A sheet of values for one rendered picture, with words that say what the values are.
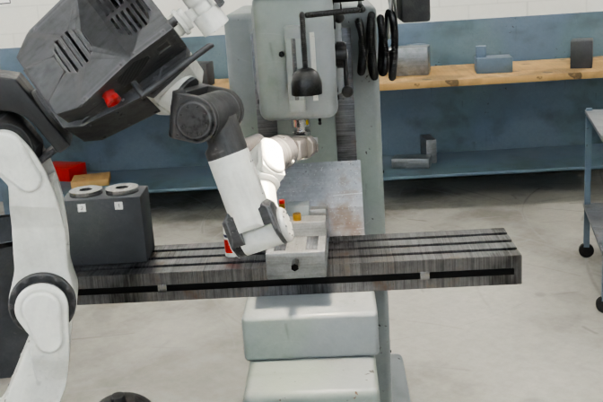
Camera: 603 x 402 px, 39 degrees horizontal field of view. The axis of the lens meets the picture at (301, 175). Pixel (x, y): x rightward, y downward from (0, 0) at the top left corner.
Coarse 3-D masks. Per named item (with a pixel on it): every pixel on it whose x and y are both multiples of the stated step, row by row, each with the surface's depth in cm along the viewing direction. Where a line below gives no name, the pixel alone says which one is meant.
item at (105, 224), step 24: (72, 192) 229; (96, 192) 229; (120, 192) 227; (144, 192) 232; (72, 216) 227; (96, 216) 227; (120, 216) 227; (144, 216) 230; (72, 240) 229; (96, 240) 229; (120, 240) 229; (144, 240) 229; (96, 264) 231
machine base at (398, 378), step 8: (392, 360) 323; (400, 360) 323; (392, 368) 317; (400, 368) 316; (392, 376) 311; (400, 376) 310; (392, 384) 305; (400, 384) 304; (392, 392) 299; (400, 392) 299; (408, 392) 301; (392, 400) 294; (400, 400) 293; (408, 400) 294
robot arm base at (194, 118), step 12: (204, 84) 182; (180, 96) 170; (192, 96) 169; (180, 108) 170; (192, 108) 169; (204, 108) 168; (240, 108) 180; (180, 120) 170; (192, 120) 169; (204, 120) 168; (216, 120) 168; (240, 120) 181; (180, 132) 171; (192, 132) 170; (204, 132) 169
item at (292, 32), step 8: (288, 32) 204; (296, 32) 203; (288, 40) 204; (296, 40) 204; (288, 48) 205; (296, 48) 205; (288, 56) 205; (296, 56) 205; (288, 64) 206; (296, 64) 206; (288, 72) 206; (288, 80) 207; (288, 88) 207; (296, 96) 207; (296, 104) 208; (304, 104) 208
